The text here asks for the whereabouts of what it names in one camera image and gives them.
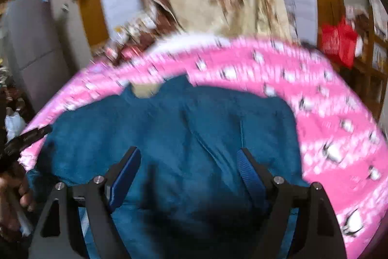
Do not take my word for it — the grey refrigerator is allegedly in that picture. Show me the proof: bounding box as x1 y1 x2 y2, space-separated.
3 0 70 112

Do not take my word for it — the person's left hand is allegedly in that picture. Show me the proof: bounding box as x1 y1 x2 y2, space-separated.
1 162 35 240

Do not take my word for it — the brown floral crumpled bedding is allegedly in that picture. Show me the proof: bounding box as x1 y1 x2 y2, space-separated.
103 12 178 66

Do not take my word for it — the wooden shelf rack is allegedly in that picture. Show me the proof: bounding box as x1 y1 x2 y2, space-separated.
345 7 387 121

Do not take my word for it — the blue puffer jacket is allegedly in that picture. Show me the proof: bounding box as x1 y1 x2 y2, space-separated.
27 76 304 258

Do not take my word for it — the red gift bag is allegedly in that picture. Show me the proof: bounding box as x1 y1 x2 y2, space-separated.
320 17 358 69

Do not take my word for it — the pink penguin bedsheet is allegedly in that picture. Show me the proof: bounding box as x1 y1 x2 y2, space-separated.
21 38 387 258

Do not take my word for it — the white plastic bag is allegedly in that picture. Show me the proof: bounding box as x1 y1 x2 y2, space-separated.
5 107 26 141

